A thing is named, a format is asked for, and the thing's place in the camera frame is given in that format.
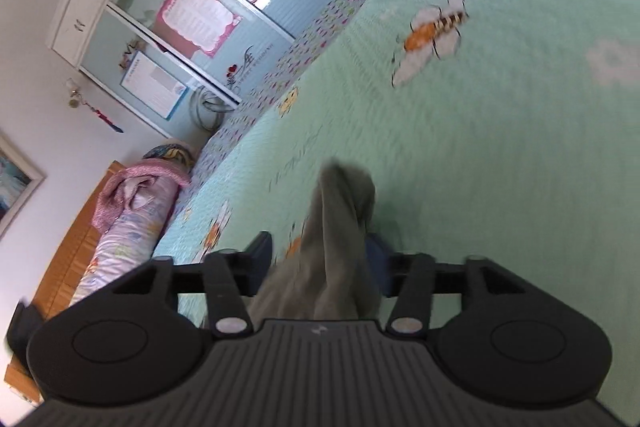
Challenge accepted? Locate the grey t-shirt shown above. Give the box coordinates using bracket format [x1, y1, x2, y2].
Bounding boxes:
[248, 161, 381, 326]

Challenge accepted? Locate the pink fuzzy blanket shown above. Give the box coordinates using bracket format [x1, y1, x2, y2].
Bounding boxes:
[92, 158, 190, 233]

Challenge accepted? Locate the framed wedding photo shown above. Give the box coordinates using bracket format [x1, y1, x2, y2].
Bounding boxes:
[0, 135, 46, 236]

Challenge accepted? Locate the colourful patterned pillow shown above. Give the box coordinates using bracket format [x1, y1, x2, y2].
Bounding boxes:
[143, 143, 195, 171]

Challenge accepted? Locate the mint quilted bee bedspread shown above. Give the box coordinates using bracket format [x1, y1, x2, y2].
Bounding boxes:
[156, 0, 639, 424]

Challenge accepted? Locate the hanging wall ornament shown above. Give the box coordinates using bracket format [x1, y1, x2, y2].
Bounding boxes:
[65, 79, 124, 134]

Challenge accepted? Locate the white standing fan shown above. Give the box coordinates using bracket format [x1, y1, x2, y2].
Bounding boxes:
[189, 87, 234, 135]

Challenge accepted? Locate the white sliding door wardrobe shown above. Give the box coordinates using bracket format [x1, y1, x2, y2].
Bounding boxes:
[48, 0, 331, 147]

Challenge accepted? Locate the floral bed sheet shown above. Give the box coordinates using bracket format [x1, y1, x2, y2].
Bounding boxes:
[186, 0, 471, 188]

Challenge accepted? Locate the wooden headboard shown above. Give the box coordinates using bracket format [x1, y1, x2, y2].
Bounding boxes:
[4, 161, 124, 405]

